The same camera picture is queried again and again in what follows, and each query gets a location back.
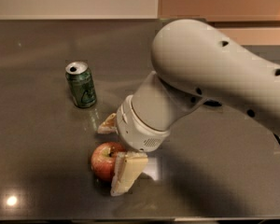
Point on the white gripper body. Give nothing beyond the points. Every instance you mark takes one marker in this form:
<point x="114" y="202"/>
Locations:
<point x="134" y="129"/>

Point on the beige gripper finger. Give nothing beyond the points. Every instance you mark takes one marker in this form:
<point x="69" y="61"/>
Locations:
<point x="128" y="166"/>
<point x="108" y="125"/>

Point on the red apple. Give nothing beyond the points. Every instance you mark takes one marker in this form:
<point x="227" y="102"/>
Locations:
<point x="103" y="160"/>

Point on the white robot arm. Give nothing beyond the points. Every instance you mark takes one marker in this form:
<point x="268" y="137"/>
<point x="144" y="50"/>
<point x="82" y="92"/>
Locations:
<point x="193" y="62"/>

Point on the green soda can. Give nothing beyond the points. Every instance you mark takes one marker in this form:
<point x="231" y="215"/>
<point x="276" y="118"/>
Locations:
<point x="81" y="85"/>

